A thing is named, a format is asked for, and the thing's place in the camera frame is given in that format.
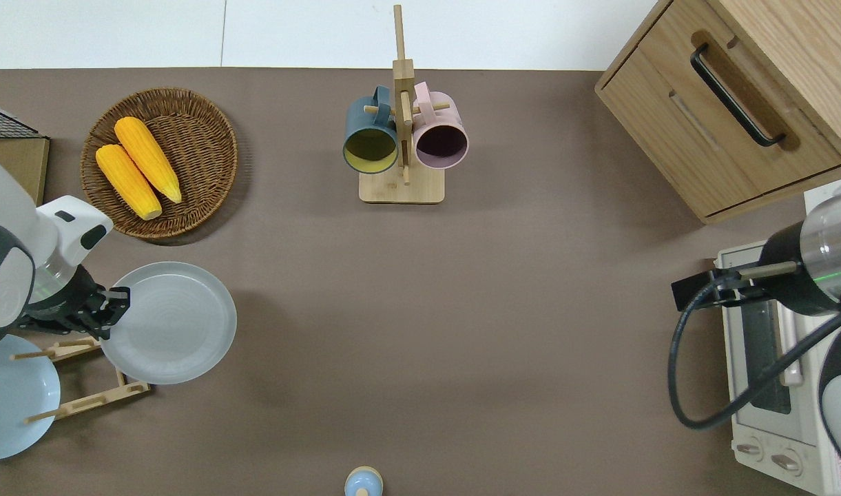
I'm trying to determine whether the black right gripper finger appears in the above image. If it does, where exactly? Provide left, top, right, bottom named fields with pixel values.
left=671, top=273, right=698, bottom=313

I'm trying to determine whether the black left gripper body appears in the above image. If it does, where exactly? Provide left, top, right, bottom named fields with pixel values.
left=21, top=286, right=118, bottom=342

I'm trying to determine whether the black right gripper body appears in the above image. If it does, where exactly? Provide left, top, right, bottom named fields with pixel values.
left=694, top=267, right=769, bottom=309

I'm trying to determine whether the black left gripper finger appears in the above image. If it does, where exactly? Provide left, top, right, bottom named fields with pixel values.
left=105, top=287, right=131, bottom=325

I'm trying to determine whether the gray plate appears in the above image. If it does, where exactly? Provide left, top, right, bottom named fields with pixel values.
left=99, top=261, right=238, bottom=386

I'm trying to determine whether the wooden plate rack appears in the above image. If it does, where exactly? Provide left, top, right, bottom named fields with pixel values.
left=10, top=336, right=152, bottom=424

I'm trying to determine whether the light blue plate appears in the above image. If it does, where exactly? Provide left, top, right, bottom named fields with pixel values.
left=0, top=334, right=61, bottom=462

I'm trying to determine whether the yellow corn cob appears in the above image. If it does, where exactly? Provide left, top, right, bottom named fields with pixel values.
left=114, top=116, right=183, bottom=205
left=95, top=143, right=163, bottom=221

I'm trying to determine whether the white toaster oven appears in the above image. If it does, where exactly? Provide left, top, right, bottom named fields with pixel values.
left=714, top=240, right=841, bottom=496

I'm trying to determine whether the wooden drawer cabinet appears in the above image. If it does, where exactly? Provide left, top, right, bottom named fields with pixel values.
left=594, top=0, right=841, bottom=225

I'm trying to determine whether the wooden board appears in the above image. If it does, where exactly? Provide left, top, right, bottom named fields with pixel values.
left=0, top=136, right=51, bottom=207

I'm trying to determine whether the round wicker basket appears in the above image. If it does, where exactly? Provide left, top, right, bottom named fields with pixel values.
left=80, top=87, right=239, bottom=240

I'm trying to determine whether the pink mug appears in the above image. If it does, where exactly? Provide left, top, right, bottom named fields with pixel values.
left=412, top=81, right=470, bottom=170

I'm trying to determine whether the dark blue mug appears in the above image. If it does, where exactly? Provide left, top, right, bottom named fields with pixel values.
left=342, top=85, right=399, bottom=175

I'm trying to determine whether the wooden mug tree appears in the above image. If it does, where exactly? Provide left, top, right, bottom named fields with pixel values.
left=359, top=4, right=452, bottom=205

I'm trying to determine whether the black cable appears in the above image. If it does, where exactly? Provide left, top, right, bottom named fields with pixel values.
left=667, top=279, right=841, bottom=431

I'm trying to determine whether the black drawer handle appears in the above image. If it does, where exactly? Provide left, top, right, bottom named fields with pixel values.
left=690, top=43, right=787, bottom=148

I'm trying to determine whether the black wire basket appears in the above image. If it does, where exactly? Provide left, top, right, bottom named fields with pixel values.
left=0, top=101, right=41, bottom=140

